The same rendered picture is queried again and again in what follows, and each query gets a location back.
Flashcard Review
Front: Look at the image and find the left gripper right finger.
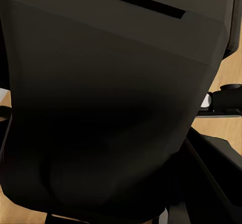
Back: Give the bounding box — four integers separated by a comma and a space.
174, 127, 242, 224

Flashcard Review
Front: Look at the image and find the digital camera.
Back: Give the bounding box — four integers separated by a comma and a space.
0, 0, 242, 224

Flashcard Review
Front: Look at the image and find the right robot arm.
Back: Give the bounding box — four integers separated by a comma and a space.
196, 83, 242, 118

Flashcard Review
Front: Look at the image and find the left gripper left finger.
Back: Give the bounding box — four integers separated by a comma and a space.
0, 119, 10, 150

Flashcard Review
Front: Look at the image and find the camera tripod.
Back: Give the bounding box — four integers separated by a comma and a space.
0, 105, 85, 222

